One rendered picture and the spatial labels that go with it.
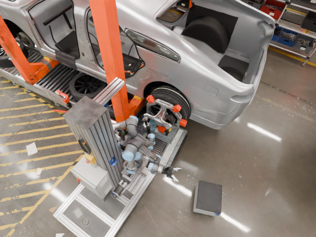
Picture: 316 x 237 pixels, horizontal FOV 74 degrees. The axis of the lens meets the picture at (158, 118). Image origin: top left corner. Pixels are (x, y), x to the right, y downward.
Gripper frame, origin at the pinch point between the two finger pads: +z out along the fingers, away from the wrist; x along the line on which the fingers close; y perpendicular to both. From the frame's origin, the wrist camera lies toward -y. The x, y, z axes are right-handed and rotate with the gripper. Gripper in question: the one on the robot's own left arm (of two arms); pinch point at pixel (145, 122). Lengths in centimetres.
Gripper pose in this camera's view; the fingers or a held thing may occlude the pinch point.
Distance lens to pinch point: 305.5
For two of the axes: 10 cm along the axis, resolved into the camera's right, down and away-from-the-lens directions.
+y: -0.4, 5.6, 8.3
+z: -3.1, -7.9, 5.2
